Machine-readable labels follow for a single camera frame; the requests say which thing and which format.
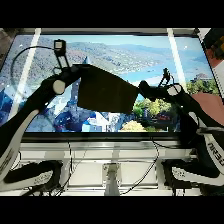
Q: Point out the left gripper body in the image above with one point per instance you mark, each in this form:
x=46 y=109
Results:
x=74 y=73

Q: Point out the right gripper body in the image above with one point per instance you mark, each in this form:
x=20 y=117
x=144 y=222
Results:
x=147 y=90

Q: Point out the silver frame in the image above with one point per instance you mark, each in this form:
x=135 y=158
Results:
x=111 y=176

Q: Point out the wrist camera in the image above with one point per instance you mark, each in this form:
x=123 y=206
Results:
x=165 y=77
x=60 y=45

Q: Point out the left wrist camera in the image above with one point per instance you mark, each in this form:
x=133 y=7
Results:
x=60 y=45

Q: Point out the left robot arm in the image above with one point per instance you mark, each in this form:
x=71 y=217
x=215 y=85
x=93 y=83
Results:
x=33 y=100

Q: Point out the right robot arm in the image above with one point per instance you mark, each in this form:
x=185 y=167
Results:
x=190 y=106

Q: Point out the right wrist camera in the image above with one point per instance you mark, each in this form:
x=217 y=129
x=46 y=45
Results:
x=165 y=77

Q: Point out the dark brown garment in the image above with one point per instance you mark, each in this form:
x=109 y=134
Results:
x=103 y=90

